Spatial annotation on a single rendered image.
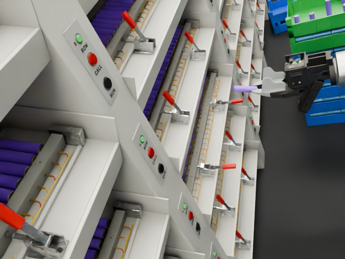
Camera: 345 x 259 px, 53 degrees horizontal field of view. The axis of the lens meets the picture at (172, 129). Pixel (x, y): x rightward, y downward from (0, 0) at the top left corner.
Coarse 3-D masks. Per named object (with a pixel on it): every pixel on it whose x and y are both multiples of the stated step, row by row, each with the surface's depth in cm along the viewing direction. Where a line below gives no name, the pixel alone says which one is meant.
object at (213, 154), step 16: (224, 64) 121; (208, 80) 123; (224, 80) 122; (224, 96) 116; (224, 112) 111; (224, 128) 109; (208, 144) 101; (208, 160) 97; (208, 176) 93; (208, 192) 89; (208, 208) 86; (208, 224) 82
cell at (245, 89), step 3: (234, 87) 98; (237, 87) 97; (240, 87) 97; (243, 87) 97; (246, 87) 97; (249, 87) 97; (252, 87) 97; (255, 87) 96; (234, 90) 98; (237, 90) 98; (240, 90) 97; (243, 90) 97; (246, 90) 97; (249, 90) 97
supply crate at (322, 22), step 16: (288, 0) 142; (304, 0) 142; (320, 0) 140; (336, 0) 139; (288, 16) 137; (304, 16) 141; (320, 16) 136; (336, 16) 124; (288, 32) 133; (304, 32) 131
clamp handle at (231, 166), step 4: (224, 164) 91; (228, 164) 90; (232, 164) 90; (208, 168) 92; (212, 168) 92; (216, 168) 91; (220, 168) 91; (224, 168) 90; (228, 168) 90; (232, 168) 90
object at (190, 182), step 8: (208, 88) 116; (208, 96) 113; (208, 104) 110; (208, 112) 110; (200, 120) 105; (200, 128) 102; (208, 128) 104; (200, 136) 100; (200, 144) 98; (200, 152) 98; (192, 160) 94; (192, 168) 92; (192, 176) 90; (192, 184) 88; (200, 184) 90; (192, 192) 88
